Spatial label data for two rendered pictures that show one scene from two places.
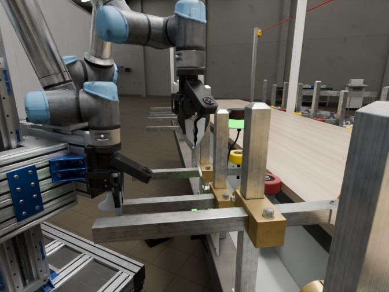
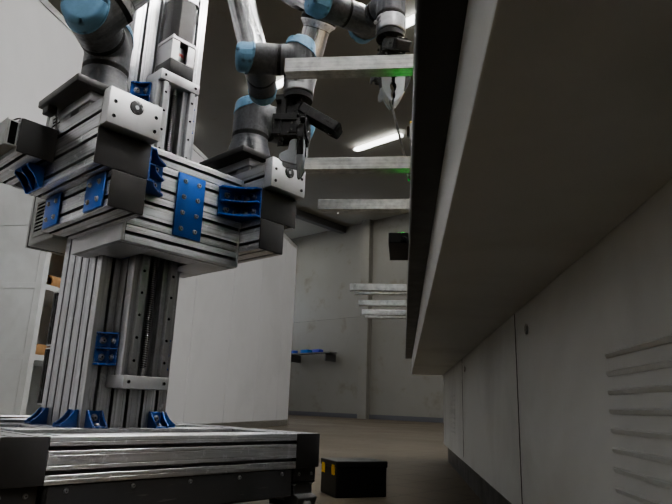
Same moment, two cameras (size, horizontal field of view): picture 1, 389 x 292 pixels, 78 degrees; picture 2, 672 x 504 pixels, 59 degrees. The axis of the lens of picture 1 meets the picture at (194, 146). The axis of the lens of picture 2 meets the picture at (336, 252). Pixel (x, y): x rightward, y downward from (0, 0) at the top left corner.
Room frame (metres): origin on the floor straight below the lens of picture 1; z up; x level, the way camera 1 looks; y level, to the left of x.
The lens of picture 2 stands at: (-0.64, -0.21, 0.30)
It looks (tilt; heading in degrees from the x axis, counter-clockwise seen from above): 15 degrees up; 15
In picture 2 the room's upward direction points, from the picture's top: 2 degrees clockwise
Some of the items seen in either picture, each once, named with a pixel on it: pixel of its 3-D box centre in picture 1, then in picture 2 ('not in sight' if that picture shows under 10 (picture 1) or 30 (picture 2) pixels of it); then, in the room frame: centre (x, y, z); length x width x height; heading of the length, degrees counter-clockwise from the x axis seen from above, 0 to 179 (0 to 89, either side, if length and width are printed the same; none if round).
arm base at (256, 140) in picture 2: not in sight; (249, 150); (0.99, 0.52, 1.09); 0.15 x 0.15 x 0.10
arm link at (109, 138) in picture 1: (105, 137); (298, 88); (0.58, 0.22, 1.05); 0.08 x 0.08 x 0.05
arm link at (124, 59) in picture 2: not in sight; (108, 46); (0.54, 0.75, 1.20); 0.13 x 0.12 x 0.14; 18
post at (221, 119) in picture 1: (219, 188); not in sight; (0.67, -0.08, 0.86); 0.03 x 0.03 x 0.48; 8
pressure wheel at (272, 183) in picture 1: (265, 194); not in sight; (0.65, -0.21, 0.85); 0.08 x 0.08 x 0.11
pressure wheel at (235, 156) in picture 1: (238, 165); not in sight; (0.89, -0.18, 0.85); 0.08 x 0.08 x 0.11
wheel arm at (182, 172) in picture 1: (189, 173); (398, 206); (0.87, 0.02, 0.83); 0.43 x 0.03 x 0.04; 98
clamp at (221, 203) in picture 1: (221, 197); not in sight; (0.65, -0.08, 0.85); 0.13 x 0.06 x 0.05; 8
